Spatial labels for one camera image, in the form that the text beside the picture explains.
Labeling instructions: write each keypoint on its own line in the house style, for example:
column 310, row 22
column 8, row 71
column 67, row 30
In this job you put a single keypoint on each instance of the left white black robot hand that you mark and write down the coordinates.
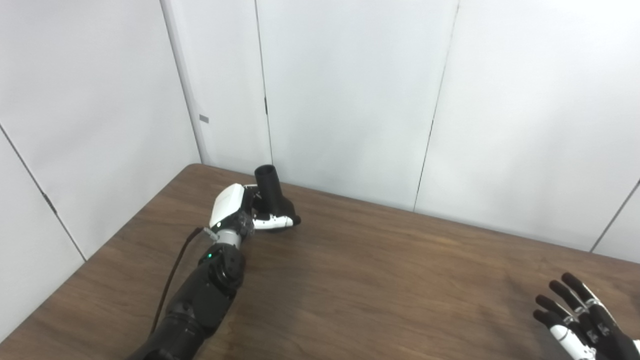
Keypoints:
column 227, row 202

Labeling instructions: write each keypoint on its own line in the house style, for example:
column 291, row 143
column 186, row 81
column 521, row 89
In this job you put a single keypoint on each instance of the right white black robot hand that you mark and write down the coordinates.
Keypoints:
column 590, row 325

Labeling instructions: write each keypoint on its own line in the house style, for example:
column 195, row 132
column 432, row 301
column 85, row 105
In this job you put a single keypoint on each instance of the black plastic nozzle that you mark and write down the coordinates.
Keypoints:
column 272, row 192

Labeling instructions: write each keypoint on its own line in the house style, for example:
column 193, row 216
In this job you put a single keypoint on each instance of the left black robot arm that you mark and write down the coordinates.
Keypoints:
column 200, row 300

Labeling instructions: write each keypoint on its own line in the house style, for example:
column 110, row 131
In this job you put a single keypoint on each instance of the black wall panel hinge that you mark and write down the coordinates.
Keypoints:
column 266, row 105
column 50, row 203

